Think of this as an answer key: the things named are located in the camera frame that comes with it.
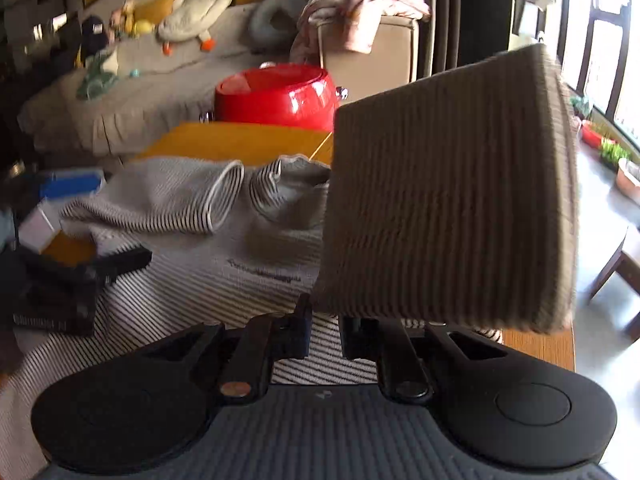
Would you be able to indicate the small doll toys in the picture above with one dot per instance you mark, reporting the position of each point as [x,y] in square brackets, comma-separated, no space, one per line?
[121,22]

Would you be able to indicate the grey neck pillow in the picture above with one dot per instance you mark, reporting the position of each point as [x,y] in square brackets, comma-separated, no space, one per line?
[272,27]

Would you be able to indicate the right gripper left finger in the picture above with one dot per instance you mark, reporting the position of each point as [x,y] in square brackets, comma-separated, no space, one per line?
[252,351]

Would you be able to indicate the grey striped knit garment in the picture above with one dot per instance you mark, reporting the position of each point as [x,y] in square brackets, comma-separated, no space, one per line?
[452,199]

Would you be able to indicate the pink basin pot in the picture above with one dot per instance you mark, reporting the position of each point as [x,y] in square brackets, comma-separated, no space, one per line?
[628,179]

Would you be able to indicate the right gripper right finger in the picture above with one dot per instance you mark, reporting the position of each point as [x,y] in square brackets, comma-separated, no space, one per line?
[386,343]

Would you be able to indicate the grey covered sofa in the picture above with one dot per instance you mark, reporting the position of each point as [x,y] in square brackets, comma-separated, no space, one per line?
[153,93]

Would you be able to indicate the white goose plush toy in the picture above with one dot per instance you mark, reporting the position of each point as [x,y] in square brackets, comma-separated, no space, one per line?
[191,19]

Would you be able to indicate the red round stool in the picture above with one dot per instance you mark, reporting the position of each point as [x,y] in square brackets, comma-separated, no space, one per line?
[288,95]

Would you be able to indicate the black cap plush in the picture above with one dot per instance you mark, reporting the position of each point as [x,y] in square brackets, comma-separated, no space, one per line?
[93,37]

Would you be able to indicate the pink blanket pile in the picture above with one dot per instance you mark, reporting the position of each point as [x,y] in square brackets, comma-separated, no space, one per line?
[359,19]

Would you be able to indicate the yellow cushion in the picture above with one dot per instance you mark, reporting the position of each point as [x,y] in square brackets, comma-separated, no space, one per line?
[153,11]

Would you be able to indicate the red plant bowl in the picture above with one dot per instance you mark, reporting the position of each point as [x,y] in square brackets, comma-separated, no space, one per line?
[591,134]

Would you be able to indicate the dark wooden stool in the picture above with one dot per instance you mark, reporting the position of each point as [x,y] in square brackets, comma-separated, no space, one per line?
[612,291]

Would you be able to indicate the green plush toy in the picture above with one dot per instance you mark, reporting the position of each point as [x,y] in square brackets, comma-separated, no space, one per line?
[102,73]

